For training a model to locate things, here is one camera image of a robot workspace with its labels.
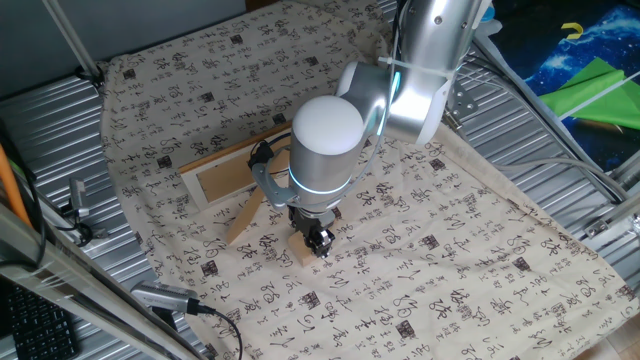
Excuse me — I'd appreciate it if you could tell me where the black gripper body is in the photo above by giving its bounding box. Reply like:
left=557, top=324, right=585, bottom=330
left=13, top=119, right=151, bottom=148
left=288, top=205, right=337, bottom=240

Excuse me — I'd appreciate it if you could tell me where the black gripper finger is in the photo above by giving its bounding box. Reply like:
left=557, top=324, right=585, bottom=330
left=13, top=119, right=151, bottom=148
left=318, top=227, right=337, bottom=259
left=303, top=230, right=322, bottom=257

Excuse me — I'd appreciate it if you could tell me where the light wooden block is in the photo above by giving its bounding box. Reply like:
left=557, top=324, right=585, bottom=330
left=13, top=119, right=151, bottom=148
left=287, top=229, right=321, bottom=268

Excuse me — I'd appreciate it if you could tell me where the beige calligraphy print cloth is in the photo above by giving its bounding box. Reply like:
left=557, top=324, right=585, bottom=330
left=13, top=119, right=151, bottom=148
left=97, top=0, right=640, bottom=360

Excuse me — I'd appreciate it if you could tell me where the metal clamp at right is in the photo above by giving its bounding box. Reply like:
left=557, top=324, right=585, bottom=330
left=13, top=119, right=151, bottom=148
left=54, top=178, right=109, bottom=246

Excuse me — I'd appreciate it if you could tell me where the black keyboard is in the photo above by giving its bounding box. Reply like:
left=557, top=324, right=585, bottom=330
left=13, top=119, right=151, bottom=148
left=4, top=282, right=80, bottom=360

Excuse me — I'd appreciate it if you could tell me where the blue starry poster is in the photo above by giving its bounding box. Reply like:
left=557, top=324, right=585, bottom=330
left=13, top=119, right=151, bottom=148
left=492, top=2, right=640, bottom=174

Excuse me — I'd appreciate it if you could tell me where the thin metal pole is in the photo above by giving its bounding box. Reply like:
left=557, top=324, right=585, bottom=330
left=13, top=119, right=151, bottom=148
left=42, top=0, right=105, bottom=84

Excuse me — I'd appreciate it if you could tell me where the green paper sheet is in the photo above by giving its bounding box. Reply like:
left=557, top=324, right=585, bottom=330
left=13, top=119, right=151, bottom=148
left=538, top=57, right=640, bottom=131

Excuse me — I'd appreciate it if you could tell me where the wooden frame back stand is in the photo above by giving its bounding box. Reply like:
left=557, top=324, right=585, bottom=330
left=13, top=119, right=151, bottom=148
left=225, top=183, right=269, bottom=245

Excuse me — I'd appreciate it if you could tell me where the wooden picture frame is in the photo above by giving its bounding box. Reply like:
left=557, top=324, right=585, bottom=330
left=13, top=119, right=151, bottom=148
left=178, top=122, right=294, bottom=211

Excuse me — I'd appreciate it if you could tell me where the black camera cable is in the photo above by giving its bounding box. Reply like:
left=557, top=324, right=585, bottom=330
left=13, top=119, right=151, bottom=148
left=197, top=303, right=245, bottom=360

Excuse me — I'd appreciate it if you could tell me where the silver camera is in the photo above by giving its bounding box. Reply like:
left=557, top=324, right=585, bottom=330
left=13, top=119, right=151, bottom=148
left=130, top=280, right=201, bottom=315

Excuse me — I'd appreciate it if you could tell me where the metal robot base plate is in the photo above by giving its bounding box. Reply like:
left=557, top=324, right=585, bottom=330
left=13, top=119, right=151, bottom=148
left=442, top=79, right=479, bottom=132

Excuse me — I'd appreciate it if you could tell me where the aluminium frame bar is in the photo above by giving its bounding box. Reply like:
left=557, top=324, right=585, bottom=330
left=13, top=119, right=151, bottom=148
left=0, top=202, right=201, bottom=360

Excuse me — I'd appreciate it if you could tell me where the thick grey cable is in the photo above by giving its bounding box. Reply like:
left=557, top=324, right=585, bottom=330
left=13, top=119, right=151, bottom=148
left=494, top=157, right=629, bottom=204

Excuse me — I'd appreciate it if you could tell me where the aluminium corner bracket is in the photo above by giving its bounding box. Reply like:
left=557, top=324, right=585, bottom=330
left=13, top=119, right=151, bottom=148
left=582, top=192, right=640, bottom=239

